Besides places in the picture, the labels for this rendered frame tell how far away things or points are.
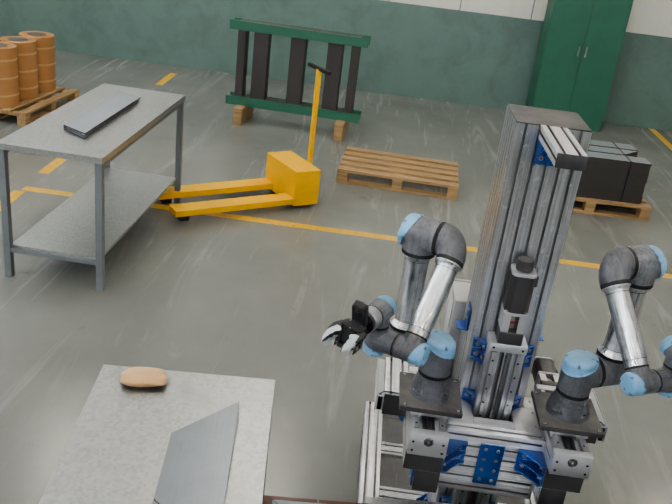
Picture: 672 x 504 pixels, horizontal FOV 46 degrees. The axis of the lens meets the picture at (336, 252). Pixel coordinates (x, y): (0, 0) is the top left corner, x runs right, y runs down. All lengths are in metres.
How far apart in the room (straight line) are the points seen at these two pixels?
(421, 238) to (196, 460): 1.00
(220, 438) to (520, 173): 1.30
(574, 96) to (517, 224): 8.81
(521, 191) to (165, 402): 1.38
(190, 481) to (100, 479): 0.26
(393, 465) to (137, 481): 1.75
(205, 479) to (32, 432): 2.09
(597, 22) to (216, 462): 9.69
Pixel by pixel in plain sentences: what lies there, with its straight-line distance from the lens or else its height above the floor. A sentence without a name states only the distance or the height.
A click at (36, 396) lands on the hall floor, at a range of 4.63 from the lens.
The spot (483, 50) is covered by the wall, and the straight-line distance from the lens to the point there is 11.91.
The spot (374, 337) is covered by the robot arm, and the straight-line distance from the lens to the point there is 2.57.
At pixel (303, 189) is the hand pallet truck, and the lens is 7.12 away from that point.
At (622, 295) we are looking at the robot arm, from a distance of 2.73.
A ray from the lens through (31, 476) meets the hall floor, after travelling 4.12.
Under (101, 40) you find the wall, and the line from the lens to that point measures 12.63.
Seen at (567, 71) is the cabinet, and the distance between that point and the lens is 11.48.
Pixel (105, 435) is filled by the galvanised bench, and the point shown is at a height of 1.05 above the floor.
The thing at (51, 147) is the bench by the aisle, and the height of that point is 0.95.
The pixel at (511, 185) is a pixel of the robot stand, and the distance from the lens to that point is 2.75.
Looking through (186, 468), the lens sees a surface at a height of 1.07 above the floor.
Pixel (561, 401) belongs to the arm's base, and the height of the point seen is 1.10.
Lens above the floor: 2.65
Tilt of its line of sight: 24 degrees down
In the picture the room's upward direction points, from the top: 7 degrees clockwise
